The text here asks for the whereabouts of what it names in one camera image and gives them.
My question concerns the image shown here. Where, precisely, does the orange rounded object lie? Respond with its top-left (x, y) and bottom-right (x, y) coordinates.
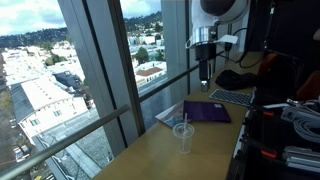
top-left (295, 69), bottom-right (320, 102)
top-left (257, 52), bottom-right (280, 78)

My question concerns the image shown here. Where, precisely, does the white paper sheet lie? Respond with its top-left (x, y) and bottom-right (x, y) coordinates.
top-left (154, 100), bottom-right (188, 130)

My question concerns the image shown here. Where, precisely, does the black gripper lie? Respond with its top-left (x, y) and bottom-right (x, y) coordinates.
top-left (194, 43), bottom-right (218, 93)

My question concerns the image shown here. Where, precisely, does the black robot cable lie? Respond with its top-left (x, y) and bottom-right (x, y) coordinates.
top-left (216, 27), bottom-right (268, 70)

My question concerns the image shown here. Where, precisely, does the grey metal handrail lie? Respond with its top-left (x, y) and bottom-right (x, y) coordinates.
top-left (137, 49), bottom-right (227, 103)
top-left (0, 104), bottom-right (132, 180)

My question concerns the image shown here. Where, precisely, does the grey window mullion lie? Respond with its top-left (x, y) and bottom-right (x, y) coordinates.
top-left (57, 0), bottom-right (147, 158)
top-left (160, 0), bottom-right (192, 105)

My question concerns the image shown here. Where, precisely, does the purple cloth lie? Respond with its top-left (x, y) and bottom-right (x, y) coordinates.
top-left (182, 100), bottom-right (233, 124)

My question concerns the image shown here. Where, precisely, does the aluminium extrusion bar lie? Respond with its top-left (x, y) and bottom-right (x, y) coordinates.
top-left (282, 145), bottom-right (320, 173)

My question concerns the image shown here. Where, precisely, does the coiled grey cable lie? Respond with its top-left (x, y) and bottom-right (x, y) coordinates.
top-left (292, 111), bottom-right (320, 145)

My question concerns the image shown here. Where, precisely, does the white keyboard with dark keys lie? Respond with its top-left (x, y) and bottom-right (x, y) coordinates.
top-left (208, 88), bottom-right (255, 108)

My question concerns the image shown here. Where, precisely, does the black cloth bag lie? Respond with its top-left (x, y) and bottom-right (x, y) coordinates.
top-left (214, 68), bottom-right (258, 91)

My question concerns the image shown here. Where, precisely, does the clear plastic cup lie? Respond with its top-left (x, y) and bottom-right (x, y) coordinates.
top-left (171, 121), bottom-right (196, 155)

